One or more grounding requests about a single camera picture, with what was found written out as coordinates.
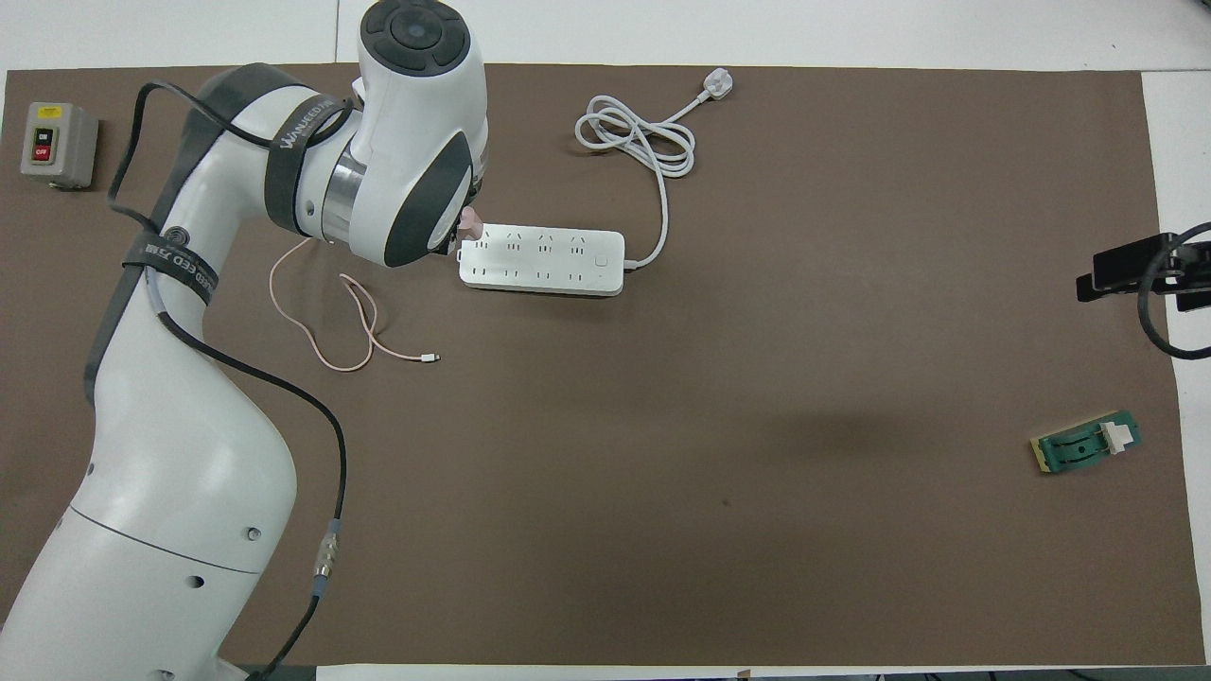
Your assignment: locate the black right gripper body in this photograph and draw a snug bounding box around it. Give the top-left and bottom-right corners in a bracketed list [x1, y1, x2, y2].
[1173, 241, 1211, 294]

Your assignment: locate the pink charging cable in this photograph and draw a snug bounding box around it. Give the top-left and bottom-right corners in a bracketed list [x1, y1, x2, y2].
[269, 236, 442, 373]

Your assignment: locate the white power strip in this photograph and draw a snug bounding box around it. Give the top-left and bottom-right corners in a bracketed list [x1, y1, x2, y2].
[458, 222, 627, 297]

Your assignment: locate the brown table mat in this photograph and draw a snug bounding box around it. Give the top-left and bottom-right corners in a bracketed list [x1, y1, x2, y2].
[0, 63, 1204, 668]

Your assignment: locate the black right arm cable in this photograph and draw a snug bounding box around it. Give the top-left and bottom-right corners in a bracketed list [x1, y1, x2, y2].
[1135, 222, 1211, 360]

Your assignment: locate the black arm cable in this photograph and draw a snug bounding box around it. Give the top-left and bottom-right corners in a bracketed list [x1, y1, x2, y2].
[1135, 222, 1211, 360]
[106, 82, 356, 681]

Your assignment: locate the green knife switch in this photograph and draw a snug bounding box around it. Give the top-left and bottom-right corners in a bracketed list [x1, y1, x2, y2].
[1031, 409, 1143, 476]

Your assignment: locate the white power strip cord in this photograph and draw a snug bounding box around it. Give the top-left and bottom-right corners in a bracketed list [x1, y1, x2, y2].
[575, 95, 706, 271]

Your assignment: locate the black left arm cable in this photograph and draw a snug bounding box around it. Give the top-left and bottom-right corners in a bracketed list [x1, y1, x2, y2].
[106, 82, 356, 681]

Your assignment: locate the grey on-off switch box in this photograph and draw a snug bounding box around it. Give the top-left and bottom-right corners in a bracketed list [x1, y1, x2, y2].
[21, 101, 100, 190]

